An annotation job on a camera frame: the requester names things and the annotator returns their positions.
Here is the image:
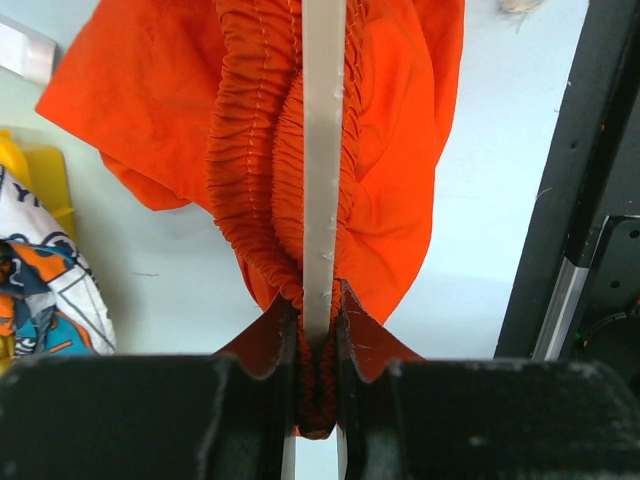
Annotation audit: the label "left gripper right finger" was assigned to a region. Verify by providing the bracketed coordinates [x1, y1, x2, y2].
[336, 282, 639, 479]

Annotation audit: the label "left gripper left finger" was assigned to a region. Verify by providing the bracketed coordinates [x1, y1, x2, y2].
[1, 299, 297, 479]

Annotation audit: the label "orange shorts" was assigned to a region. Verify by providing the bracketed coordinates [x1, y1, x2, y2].
[36, 1, 465, 439]

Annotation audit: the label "beige hanger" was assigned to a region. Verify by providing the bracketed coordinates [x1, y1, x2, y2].
[280, 0, 349, 480]

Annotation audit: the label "comic print shorts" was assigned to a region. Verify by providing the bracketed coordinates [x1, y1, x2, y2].
[1, 168, 116, 357]

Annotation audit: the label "yellow plastic bin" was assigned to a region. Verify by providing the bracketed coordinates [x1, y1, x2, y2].
[1, 130, 76, 372]

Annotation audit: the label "white clothes rack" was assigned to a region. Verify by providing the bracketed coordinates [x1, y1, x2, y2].
[0, 15, 58, 86]

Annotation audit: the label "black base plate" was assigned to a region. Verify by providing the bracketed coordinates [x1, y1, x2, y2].
[495, 1, 639, 360]

